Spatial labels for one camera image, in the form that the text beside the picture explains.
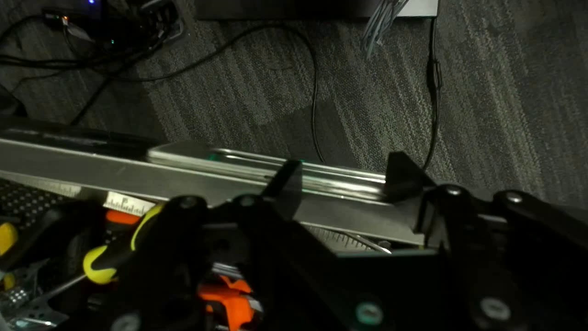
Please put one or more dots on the black yellow screwdriver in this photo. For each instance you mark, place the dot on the black yellow screwdriver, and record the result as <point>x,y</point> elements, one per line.
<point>81,271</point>

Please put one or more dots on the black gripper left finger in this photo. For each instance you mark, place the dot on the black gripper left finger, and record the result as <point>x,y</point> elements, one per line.
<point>166,282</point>

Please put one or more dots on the orange handled pliers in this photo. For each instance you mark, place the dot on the orange handled pliers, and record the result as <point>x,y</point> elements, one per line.
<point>234,296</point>

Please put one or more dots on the grey metal tool drawer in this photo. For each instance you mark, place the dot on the grey metal tool drawer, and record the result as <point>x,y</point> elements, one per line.
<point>132,175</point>

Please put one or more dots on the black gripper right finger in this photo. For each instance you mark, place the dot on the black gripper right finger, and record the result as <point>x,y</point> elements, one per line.
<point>517,261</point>

